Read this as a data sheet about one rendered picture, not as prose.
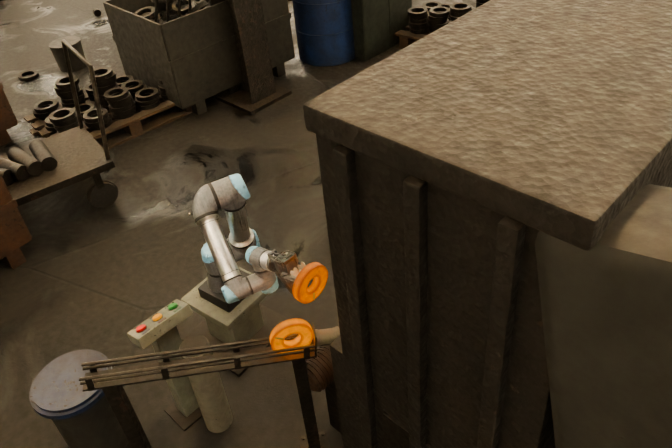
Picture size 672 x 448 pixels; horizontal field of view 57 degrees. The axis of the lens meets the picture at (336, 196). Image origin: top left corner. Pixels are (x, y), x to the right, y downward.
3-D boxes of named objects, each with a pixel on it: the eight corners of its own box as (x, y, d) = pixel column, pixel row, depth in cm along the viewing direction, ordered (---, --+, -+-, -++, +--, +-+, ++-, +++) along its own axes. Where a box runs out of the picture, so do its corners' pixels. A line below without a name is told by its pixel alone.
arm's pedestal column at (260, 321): (182, 341, 313) (170, 306, 298) (236, 293, 338) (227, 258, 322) (239, 377, 293) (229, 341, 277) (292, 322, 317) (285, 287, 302)
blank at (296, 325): (301, 358, 224) (299, 351, 227) (321, 327, 218) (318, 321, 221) (263, 353, 216) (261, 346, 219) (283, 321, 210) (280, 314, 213)
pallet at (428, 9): (552, 40, 566) (558, -7, 540) (512, 74, 518) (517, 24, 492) (439, 19, 631) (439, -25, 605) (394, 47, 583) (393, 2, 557)
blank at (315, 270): (328, 258, 222) (321, 254, 224) (297, 279, 213) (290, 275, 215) (328, 289, 231) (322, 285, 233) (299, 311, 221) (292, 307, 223)
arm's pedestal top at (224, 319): (182, 304, 298) (180, 299, 296) (228, 265, 318) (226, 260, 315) (229, 332, 282) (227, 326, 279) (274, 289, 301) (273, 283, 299)
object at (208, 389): (238, 420, 274) (214, 343, 243) (217, 438, 267) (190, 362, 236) (221, 404, 281) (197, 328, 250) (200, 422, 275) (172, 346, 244)
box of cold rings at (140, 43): (237, 45, 620) (220, -44, 568) (298, 68, 564) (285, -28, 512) (129, 91, 556) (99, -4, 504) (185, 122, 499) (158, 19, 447)
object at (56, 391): (153, 435, 271) (125, 374, 246) (87, 489, 254) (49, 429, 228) (116, 395, 290) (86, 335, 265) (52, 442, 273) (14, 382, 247)
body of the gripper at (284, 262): (282, 264, 222) (262, 257, 231) (289, 282, 226) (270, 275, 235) (297, 252, 226) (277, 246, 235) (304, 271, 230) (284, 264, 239)
